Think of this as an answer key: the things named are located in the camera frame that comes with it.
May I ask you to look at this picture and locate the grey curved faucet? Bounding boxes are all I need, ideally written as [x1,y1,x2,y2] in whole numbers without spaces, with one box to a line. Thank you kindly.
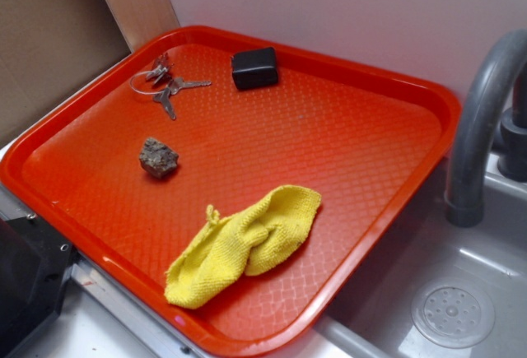
[445,29,526,227]

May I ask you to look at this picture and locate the brown cardboard panel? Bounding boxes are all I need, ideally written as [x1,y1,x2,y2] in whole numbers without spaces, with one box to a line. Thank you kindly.
[1,0,129,145]

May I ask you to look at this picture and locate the brown grey rock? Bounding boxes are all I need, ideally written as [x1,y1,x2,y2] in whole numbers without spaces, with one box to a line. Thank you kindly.
[139,137,180,179]

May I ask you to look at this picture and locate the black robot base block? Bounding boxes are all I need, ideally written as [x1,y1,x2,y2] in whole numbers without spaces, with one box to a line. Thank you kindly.
[1,217,76,357]

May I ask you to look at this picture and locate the silver keys on ring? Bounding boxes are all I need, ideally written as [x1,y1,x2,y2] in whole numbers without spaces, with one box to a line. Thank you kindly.
[128,53,212,121]

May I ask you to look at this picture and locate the red plastic tray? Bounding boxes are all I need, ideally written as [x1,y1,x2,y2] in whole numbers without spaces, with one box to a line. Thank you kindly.
[1,26,460,357]

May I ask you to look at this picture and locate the yellow knitted cloth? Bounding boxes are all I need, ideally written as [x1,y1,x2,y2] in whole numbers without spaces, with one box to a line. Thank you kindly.
[164,185,322,309]

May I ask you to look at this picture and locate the round sink drain cover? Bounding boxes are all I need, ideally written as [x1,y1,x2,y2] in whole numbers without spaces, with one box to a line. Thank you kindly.
[411,278,495,349]

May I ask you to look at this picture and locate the grey plastic sink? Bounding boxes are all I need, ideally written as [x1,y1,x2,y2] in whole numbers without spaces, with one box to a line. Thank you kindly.
[315,155,526,357]

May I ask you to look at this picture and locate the black rectangular box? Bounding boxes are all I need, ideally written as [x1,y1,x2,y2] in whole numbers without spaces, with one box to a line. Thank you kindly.
[231,47,278,91]

